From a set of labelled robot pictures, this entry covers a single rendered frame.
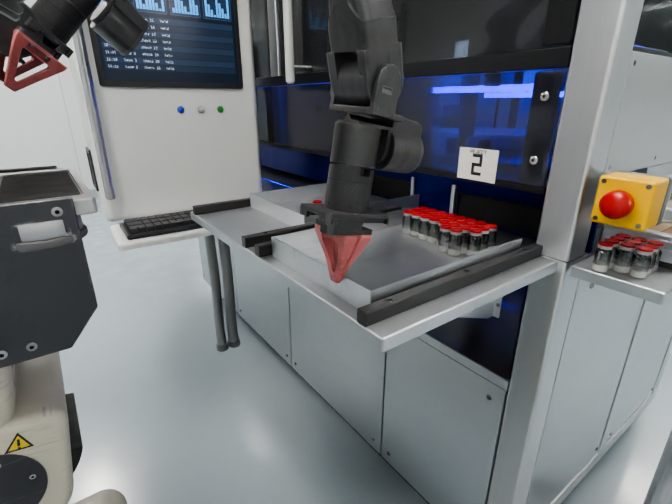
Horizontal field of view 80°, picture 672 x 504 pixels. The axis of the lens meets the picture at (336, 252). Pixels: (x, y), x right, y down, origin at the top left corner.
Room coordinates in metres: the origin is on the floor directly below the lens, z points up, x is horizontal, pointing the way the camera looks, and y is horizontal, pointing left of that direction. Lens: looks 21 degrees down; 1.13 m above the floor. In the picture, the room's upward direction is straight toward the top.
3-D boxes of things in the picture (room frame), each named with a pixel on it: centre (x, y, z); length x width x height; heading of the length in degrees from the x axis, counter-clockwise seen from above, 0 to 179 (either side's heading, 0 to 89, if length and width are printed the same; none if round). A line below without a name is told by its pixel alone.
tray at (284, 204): (0.99, 0.00, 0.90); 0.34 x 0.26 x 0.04; 126
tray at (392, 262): (0.65, -0.10, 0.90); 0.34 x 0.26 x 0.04; 126
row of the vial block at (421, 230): (0.71, -0.19, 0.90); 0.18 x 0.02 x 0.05; 36
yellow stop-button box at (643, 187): (0.58, -0.44, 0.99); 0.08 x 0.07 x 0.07; 126
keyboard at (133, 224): (1.12, 0.40, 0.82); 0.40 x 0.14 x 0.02; 124
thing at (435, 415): (1.74, -0.18, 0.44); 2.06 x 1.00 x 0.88; 36
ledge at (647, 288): (0.60, -0.48, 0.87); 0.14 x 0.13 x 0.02; 126
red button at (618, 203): (0.56, -0.40, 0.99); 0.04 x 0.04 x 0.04; 36
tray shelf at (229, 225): (0.81, -0.04, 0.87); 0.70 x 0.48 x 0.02; 36
